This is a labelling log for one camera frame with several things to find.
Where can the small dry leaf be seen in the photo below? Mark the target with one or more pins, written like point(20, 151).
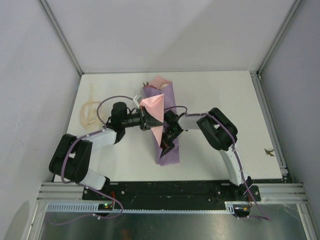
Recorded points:
point(270, 152)

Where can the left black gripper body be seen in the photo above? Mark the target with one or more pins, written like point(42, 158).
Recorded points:
point(136, 119)

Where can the light pink rose stem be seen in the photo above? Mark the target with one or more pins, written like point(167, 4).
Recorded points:
point(163, 85)

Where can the cream ribbon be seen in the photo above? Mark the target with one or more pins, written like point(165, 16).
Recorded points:
point(88, 116)

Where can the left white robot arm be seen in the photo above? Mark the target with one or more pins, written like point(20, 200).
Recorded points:
point(72, 156)

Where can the pink wrapping paper sheet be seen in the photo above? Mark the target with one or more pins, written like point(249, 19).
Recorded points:
point(160, 103)

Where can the white cable duct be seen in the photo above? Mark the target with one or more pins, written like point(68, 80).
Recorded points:
point(69, 207)

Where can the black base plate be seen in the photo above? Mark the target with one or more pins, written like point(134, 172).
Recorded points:
point(198, 195)

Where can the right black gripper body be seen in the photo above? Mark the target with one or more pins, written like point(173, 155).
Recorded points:
point(168, 138)

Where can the dark pink rose stem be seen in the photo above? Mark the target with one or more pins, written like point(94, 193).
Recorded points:
point(148, 87)

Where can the aluminium frame rail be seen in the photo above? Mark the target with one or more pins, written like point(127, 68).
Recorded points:
point(60, 192)

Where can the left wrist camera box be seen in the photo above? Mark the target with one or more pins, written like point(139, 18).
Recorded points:
point(137, 99)

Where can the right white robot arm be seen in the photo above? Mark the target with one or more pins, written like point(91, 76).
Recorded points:
point(220, 133)

